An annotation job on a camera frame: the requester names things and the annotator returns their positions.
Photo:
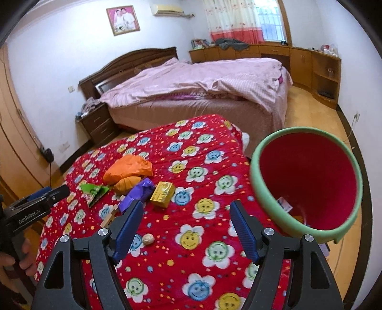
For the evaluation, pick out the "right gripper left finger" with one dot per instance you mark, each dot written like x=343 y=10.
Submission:
x=61 y=285

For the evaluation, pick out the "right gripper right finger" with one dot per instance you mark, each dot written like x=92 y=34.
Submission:
x=311 y=282

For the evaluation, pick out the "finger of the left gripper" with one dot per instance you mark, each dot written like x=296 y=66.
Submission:
x=39 y=193
x=41 y=204

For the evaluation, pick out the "wooden wardrobe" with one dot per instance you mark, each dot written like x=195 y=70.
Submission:
x=23 y=169

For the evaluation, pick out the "black charger plug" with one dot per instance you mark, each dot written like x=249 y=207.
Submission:
x=47 y=154

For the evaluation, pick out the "green snack wrapper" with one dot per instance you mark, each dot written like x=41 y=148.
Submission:
x=92 y=193

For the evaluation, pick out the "wooden puzzle piece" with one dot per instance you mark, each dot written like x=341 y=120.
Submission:
x=108 y=212

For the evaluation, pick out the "peanut shell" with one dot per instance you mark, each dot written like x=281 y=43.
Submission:
x=148 y=239

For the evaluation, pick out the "orange foam net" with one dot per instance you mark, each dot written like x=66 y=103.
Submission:
x=123 y=186

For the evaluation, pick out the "dark wooden nightstand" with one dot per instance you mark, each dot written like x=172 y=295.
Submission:
x=99 y=125

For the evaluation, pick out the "orange plastic bag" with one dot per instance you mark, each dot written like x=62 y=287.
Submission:
x=127 y=166

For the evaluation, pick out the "red bin green rim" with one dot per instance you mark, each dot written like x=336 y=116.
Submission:
x=316 y=173

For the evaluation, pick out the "purple plastic wrapper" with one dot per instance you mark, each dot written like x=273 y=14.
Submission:
x=141 y=192

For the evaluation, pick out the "red flower pattern blanket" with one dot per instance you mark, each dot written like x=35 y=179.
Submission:
x=196 y=260

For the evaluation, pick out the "yellow small carton box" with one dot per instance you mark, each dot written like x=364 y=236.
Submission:
x=162 y=194

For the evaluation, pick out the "brown bed with headboard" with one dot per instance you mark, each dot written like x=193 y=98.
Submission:
x=251 y=118

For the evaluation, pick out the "framed wedding photo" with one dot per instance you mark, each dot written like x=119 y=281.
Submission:
x=123 y=20

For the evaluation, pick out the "pink duvet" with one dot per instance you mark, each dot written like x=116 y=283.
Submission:
x=255 y=79

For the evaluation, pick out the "long wooden cabinet desk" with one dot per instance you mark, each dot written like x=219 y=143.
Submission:
x=315 y=71

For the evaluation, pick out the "white air conditioner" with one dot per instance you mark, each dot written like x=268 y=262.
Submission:
x=169 y=11

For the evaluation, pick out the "grey clothes pile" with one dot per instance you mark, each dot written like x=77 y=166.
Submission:
x=225 y=43

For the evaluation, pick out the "window with bars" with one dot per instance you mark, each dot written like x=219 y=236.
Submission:
x=273 y=22

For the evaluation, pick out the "floral curtain red hem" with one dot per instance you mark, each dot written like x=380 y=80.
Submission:
x=234 y=19

